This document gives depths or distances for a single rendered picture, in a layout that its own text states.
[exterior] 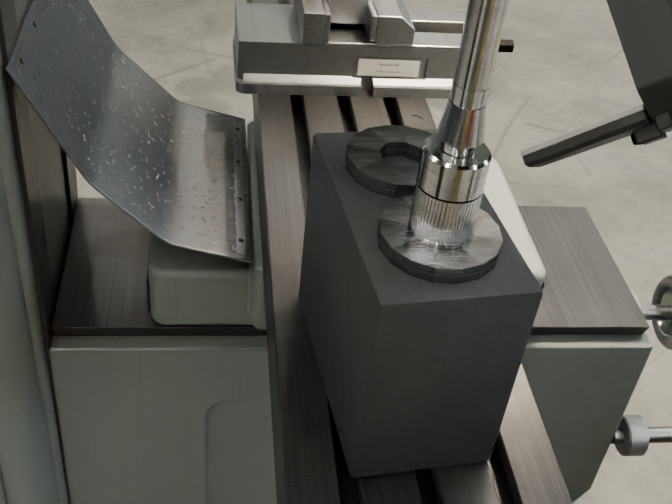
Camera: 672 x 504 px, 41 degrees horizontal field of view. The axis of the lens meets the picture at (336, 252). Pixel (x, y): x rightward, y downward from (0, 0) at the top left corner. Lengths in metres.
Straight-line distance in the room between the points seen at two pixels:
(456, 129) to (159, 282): 0.57
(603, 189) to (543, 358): 1.76
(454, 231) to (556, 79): 2.95
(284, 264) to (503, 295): 0.34
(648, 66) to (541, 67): 3.23
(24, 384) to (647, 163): 2.41
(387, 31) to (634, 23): 0.81
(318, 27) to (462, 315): 0.63
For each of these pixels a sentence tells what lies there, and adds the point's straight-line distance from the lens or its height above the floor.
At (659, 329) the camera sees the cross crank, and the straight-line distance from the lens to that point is 1.50.
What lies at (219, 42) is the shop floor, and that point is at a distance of 3.49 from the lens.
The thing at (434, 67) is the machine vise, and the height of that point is 0.98.
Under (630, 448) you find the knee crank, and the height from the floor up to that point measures 0.53.
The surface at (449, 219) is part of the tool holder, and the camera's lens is 0.61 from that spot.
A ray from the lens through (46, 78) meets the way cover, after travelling 0.99.
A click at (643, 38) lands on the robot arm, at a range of 0.41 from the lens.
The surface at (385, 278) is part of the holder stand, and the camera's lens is 0.61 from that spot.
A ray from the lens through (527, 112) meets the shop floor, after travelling 3.28.
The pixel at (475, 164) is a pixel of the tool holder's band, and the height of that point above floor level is 1.21.
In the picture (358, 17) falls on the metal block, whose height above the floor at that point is 1.03.
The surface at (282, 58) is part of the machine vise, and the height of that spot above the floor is 0.98.
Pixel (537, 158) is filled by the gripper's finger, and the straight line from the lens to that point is 0.43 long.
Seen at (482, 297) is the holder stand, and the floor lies 1.13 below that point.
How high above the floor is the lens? 1.52
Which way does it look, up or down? 38 degrees down
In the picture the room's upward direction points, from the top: 7 degrees clockwise
